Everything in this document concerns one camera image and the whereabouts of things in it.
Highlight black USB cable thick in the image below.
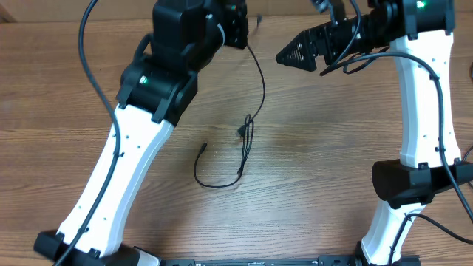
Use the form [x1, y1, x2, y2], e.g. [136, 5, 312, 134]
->
[192, 115, 255, 189]

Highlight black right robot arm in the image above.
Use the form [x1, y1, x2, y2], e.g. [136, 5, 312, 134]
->
[276, 0, 472, 265]

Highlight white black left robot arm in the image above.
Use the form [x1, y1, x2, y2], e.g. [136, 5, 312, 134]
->
[33, 0, 248, 266]

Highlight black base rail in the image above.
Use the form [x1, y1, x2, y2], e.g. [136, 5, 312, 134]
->
[158, 253, 422, 266]

